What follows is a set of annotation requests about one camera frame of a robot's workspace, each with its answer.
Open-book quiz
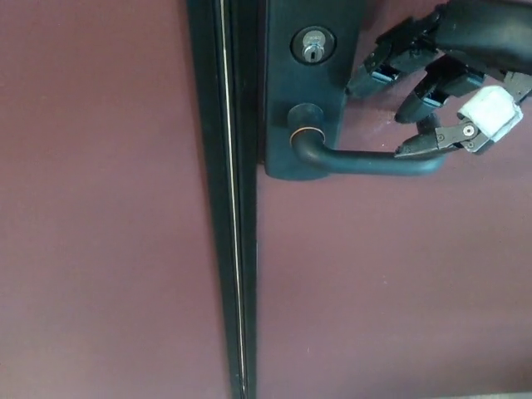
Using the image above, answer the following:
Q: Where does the plain maroon door leaf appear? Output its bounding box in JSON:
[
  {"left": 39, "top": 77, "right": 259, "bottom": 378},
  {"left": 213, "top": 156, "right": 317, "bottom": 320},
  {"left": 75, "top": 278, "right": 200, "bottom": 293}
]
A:
[{"left": 0, "top": 0, "right": 232, "bottom": 399}]

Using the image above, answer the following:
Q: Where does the black lever door handle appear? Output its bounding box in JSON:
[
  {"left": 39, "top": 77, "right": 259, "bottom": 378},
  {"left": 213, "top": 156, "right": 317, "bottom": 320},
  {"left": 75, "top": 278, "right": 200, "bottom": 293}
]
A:
[{"left": 286, "top": 103, "right": 450, "bottom": 178}]

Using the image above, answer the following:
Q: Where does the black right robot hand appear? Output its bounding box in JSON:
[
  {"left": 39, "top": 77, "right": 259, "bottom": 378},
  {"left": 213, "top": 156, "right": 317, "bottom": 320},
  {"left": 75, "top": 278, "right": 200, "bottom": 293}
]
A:
[{"left": 344, "top": 0, "right": 532, "bottom": 161}]

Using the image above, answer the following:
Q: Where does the silver lock cylinder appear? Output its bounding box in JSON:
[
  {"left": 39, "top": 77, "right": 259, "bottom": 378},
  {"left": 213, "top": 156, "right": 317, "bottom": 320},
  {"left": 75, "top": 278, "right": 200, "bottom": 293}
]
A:
[{"left": 289, "top": 25, "right": 338, "bottom": 66}]

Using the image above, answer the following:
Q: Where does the black handle backplate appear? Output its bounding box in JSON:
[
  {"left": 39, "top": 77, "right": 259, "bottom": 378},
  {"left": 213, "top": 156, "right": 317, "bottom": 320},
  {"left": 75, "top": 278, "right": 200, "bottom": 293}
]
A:
[{"left": 264, "top": 0, "right": 362, "bottom": 181}]

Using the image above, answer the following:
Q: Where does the black door edge seal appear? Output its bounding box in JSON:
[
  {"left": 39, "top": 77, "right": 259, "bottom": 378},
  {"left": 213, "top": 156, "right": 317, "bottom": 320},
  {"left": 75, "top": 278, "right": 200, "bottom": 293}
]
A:
[
  {"left": 221, "top": 0, "right": 272, "bottom": 399},
  {"left": 185, "top": 0, "right": 247, "bottom": 399}
]

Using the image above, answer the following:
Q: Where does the maroon door leaf with handle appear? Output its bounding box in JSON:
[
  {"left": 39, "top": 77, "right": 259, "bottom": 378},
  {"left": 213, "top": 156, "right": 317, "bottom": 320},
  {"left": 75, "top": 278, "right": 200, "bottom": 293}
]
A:
[{"left": 254, "top": 0, "right": 532, "bottom": 399}]

